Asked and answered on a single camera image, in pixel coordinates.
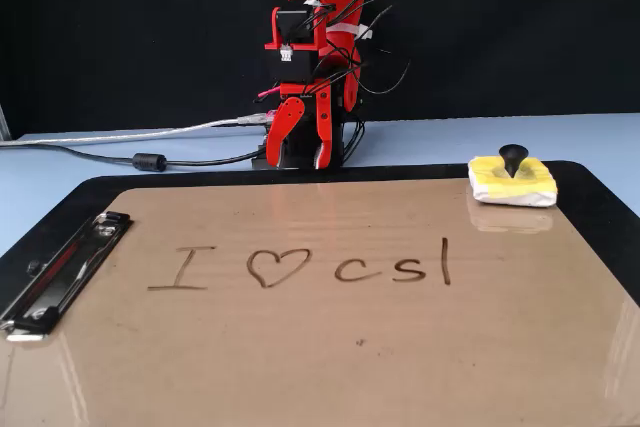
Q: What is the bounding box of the black power cable with ferrite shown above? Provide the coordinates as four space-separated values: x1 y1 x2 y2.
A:
0 143 271 173

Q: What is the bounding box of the metal clipboard clip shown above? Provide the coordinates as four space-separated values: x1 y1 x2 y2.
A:
0 210 135 344

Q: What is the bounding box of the silver USB cable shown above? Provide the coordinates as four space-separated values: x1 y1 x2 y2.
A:
0 111 274 148

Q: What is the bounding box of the yellow sponge with black knob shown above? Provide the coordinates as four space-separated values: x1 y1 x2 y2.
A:
467 143 559 209

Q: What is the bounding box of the brown clipboard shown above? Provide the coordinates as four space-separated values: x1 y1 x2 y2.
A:
0 177 640 427

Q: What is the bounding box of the white tie band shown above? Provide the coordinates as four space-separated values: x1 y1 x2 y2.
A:
327 21 375 42

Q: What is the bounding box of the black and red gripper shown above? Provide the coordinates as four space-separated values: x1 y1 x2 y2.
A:
264 44 334 170

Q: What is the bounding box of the black mat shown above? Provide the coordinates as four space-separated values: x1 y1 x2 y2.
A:
0 160 640 308

